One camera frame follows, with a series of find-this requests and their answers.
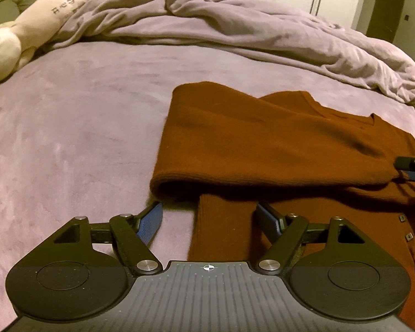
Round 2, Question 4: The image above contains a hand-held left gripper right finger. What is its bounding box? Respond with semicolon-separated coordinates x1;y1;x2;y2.
255;201;367;275

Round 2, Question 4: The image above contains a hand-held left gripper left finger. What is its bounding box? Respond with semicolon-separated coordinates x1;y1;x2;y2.
52;201;164;275

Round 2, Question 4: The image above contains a brown knit sweater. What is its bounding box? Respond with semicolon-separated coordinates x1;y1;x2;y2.
150;81;415;331

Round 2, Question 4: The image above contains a purple bed sheet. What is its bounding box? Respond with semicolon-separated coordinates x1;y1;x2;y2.
0;38;415;322

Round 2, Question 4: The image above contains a crumpled purple duvet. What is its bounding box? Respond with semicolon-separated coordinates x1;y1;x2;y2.
38;0;415;111

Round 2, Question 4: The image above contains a white plush toy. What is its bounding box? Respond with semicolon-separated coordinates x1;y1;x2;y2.
0;0;109;84

